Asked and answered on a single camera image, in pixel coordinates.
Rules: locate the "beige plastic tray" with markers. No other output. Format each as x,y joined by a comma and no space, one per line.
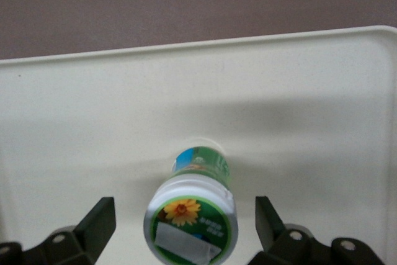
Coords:
124,116

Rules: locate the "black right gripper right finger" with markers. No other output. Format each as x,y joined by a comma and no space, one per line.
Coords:
279,231

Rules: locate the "green gum bottle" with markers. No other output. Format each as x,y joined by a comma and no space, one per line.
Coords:
192,215

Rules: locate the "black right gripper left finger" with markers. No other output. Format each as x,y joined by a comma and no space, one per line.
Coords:
93,231

